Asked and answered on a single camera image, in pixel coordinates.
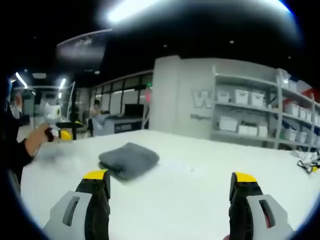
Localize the grey office desk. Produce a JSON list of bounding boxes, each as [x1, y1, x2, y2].
[[104, 113, 149, 136]]

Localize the grey towel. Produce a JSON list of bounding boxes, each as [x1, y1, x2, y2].
[[98, 142, 160, 180]]

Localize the person's dark clothed torso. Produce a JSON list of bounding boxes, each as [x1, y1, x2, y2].
[[3, 99, 28, 181]]

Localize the black monitor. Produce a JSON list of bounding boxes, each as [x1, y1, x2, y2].
[[123, 103, 145, 117]]

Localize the rows of white storage bins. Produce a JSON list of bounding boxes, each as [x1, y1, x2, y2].
[[216, 78, 320, 148]]

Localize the person's head with mask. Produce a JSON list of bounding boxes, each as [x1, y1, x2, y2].
[[9, 90, 25, 119]]

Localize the large bright ceiling light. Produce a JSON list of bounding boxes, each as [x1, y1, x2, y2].
[[106, 0, 181, 24]]

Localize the black tripod stand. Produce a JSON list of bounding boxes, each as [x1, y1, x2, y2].
[[67, 81, 80, 141]]

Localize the spare hand-held gripper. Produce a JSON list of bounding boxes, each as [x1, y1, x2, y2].
[[296, 152, 320, 174]]

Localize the grey metal shelving unit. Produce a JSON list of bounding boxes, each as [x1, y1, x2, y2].
[[210, 65, 320, 151]]

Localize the person's left hand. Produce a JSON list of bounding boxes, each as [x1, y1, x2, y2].
[[24, 124, 52, 157]]

